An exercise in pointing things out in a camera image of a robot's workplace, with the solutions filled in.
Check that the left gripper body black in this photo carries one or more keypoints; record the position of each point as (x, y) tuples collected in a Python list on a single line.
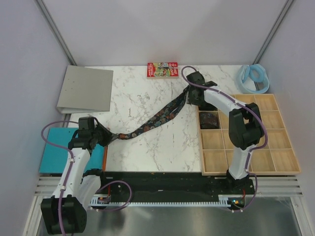
[(94, 132)]

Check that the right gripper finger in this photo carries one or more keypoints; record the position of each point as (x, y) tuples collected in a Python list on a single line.
[(191, 98), (189, 91)]

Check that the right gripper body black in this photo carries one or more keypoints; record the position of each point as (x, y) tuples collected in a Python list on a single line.
[(200, 102)]

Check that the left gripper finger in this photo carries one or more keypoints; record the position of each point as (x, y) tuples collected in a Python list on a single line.
[(106, 136), (105, 143)]

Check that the floral navy necktie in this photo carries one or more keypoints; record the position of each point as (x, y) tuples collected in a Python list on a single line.
[(166, 114)]

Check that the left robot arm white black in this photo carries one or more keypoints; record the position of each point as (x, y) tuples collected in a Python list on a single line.
[(65, 212)]

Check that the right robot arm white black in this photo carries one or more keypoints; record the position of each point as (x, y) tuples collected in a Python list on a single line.
[(246, 129)]

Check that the rolled black tie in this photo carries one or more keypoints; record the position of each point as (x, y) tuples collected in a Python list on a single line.
[(207, 107)]

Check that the rolled dark patterned tie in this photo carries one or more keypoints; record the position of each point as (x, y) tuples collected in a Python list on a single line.
[(208, 121)]

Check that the red illustrated book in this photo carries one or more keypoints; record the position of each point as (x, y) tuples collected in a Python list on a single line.
[(162, 70)]

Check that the teal book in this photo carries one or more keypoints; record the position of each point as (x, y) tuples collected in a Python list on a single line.
[(54, 158)]

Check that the wooden compartment tray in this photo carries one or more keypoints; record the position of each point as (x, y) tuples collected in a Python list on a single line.
[(277, 158)]

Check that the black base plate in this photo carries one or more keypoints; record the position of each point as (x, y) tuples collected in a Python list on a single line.
[(170, 187)]

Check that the grey ring binder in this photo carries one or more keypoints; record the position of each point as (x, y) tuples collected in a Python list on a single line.
[(85, 90)]

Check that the white slotted cable duct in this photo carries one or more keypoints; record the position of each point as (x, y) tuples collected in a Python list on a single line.
[(98, 201)]

